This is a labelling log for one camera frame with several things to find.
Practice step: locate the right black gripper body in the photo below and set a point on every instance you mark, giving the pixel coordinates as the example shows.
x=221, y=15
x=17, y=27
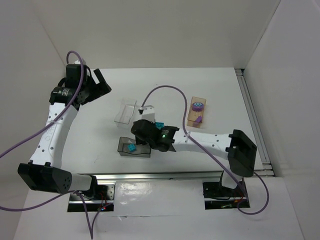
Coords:
x=139, y=128

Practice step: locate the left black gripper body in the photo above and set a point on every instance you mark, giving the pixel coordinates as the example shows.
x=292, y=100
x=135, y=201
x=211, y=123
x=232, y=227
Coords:
x=97, y=85

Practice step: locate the teal long lego brick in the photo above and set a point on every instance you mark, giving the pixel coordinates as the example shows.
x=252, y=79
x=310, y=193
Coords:
x=159, y=125

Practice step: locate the small teal lego brick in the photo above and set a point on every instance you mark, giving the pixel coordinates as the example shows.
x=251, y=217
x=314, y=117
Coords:
x=131, y=147

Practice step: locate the grey plastic container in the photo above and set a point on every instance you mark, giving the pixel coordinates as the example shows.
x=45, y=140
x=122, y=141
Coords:
x=143, y=151

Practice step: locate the clear plastic container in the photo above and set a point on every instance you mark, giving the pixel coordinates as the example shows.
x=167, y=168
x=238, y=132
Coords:
x=127, y=113

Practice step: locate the purple lego brick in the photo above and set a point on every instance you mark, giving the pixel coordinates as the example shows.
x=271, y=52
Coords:
x=198, y=120

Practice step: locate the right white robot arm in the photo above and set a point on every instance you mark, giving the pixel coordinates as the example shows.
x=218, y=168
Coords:
x=235, y=152

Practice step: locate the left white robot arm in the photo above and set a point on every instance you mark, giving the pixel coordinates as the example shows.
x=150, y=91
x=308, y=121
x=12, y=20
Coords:
x=44, y=170

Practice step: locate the orange tinted plastic container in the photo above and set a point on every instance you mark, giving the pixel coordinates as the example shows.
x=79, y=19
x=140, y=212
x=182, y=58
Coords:
x=192, y=115

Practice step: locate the aluminium rail front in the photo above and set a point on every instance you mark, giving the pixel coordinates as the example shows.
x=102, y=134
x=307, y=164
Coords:
x=108, y=178

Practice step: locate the aluminium rail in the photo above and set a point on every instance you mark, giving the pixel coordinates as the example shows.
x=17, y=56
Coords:
x=108, y=178
x=267, y=168

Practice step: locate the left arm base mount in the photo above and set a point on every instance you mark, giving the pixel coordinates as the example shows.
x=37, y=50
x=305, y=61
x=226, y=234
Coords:
x=100, y=199

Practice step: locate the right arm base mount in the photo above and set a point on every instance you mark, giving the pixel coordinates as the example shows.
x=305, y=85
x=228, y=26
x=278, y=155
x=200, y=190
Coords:
x=217, y=197

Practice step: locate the aluminium rail right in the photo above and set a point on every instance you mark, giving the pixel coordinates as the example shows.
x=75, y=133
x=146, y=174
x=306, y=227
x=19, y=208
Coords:
x=267, y=168

